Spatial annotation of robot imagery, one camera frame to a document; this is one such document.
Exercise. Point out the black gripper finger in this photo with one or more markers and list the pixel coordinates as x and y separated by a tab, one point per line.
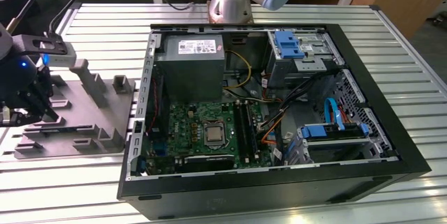
29	103
43	85

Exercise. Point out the blue RAM stick white label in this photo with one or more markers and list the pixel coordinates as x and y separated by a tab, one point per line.
69	129

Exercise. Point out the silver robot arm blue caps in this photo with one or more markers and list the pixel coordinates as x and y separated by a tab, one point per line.
230	1

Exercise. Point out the dark RAM stick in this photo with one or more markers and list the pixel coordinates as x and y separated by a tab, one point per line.
252	140

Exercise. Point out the grey parts rack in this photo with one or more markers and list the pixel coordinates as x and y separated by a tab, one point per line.
87	109

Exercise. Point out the green motherboard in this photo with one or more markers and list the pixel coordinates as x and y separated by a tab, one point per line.
182	119

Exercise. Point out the grey power supply unit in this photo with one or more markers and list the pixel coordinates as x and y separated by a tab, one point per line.
192	77

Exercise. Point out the silver CPU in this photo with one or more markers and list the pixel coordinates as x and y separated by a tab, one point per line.
215	133

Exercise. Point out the black graphics card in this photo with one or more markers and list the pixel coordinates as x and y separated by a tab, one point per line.
206	163

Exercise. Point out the black PC case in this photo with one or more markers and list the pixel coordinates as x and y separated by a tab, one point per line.
244	192

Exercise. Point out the blue plastic drive latch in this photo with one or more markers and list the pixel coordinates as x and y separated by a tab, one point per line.
288	48

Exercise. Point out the metal drive cage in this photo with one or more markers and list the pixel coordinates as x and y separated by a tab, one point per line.
307	64

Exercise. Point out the hard disk in blue carrier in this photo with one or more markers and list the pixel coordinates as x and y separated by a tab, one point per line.
335	132

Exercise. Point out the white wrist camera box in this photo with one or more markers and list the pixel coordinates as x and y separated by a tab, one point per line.
63	60

